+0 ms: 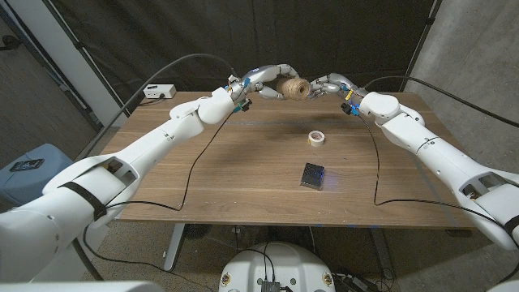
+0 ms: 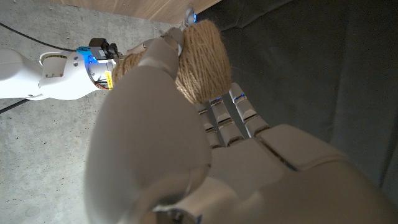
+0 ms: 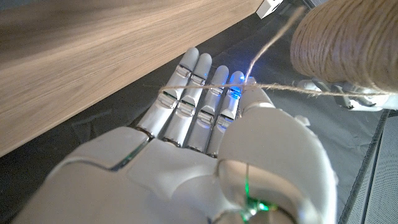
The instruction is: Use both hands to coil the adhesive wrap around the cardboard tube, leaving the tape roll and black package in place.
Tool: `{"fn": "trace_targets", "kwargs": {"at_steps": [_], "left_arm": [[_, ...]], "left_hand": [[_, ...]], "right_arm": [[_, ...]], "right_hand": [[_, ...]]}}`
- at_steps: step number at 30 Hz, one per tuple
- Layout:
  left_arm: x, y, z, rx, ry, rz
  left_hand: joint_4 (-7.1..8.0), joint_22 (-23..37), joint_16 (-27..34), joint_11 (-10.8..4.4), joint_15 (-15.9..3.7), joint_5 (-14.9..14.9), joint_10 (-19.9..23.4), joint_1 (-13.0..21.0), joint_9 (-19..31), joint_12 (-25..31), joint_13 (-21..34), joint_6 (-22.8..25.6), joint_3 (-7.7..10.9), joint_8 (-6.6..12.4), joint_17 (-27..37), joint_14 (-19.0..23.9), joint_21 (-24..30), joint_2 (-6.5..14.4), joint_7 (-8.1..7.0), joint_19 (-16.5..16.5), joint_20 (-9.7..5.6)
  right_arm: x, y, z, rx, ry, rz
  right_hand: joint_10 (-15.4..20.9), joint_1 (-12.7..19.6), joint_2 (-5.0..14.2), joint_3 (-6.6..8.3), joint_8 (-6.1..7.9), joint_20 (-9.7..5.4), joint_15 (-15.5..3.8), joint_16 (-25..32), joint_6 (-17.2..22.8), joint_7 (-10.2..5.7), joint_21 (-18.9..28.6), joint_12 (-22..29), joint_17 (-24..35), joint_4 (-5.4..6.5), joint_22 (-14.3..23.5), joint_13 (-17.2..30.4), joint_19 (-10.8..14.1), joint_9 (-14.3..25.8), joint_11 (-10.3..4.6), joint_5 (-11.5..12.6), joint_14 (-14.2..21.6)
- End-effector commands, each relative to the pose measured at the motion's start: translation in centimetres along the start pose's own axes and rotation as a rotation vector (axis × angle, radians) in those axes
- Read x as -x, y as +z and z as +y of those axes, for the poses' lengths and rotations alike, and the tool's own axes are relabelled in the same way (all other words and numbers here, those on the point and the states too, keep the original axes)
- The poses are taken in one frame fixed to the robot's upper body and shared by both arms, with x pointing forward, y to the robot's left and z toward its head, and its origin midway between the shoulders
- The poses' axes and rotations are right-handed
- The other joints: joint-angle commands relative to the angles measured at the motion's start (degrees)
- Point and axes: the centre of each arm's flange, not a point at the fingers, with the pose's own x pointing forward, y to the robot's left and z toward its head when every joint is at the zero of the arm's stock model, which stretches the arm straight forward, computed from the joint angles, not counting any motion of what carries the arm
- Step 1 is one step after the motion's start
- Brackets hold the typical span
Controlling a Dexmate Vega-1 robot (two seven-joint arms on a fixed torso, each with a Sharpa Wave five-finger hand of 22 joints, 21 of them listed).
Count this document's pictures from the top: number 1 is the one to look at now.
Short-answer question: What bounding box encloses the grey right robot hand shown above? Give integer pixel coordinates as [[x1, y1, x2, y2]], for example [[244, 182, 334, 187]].
[[310, 72, 369, 117]]

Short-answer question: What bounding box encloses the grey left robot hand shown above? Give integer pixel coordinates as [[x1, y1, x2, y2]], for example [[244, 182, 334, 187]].
[[226, 63, 301, 113]]

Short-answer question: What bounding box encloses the brown jute twine spool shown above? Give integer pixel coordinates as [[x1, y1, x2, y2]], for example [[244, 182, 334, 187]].
[[276, 76, 312, 101]]

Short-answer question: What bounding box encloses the white adhesive tape roll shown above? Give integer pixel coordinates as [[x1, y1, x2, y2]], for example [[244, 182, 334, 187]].
[[307, 130, 326, 148]]

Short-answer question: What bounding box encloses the black flat package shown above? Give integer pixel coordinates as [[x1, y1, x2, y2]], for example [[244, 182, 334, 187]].
[[300, 162, 325, 191]]

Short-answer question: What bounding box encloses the white power outlet box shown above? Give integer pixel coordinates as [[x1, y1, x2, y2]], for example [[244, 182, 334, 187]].
[[143, 84, 178, 100]]

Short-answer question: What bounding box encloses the black backdrop curtain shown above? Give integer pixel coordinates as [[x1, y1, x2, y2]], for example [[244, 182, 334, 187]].
[[42, 0, 443, 114]]

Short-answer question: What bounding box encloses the black round fan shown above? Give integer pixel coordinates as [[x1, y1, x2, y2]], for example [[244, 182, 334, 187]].
[[184, 224, 212, 240]]

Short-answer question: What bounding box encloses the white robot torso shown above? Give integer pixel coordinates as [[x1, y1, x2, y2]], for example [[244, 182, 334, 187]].
[[217, 242, 337, 292]]

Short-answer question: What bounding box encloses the light grey table leg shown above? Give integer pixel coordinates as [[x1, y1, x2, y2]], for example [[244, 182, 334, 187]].
[[163, 223, 187, 273]]

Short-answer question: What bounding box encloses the blue plastic container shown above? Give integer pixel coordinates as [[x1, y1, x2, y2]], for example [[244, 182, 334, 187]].
[[0, 143, 74, 206]]

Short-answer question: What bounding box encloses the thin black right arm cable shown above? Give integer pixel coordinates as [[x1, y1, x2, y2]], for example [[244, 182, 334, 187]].
[[356, 115, 519, 228]]

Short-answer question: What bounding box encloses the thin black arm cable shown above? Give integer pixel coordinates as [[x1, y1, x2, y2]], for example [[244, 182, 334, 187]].
[[83, 109, 252, 292], [356, 115, 519, 228]]

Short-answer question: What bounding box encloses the black backdrop frame pole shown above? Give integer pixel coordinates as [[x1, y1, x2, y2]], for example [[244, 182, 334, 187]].
[[42, 0, 131, 118], [399, 0, 443, 93]]

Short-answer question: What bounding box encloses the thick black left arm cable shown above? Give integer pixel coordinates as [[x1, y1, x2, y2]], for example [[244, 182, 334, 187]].
[[72, 53, 238, 281]]

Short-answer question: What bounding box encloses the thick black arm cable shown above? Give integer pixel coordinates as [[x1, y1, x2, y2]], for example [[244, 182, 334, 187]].
[[362, 75, 519, 129], [72, 53, 238, 281]]

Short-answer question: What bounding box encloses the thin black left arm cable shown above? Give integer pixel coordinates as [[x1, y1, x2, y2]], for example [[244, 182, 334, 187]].
[[83, 109, 252, 292]]

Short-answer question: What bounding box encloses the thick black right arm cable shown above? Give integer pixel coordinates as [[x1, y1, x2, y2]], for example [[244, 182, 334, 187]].
[[362, 75, 519, 129]]

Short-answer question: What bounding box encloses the black outlet box cord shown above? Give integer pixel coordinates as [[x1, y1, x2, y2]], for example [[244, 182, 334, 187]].
[[137, 93, 166, 107]]

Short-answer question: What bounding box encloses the black torso cable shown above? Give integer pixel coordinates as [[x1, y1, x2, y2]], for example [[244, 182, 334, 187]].
[[237, 242, 277, 285]]

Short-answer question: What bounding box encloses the black wall fixture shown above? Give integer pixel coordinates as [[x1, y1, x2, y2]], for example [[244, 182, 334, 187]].
[[0, 34, 24, 52]]

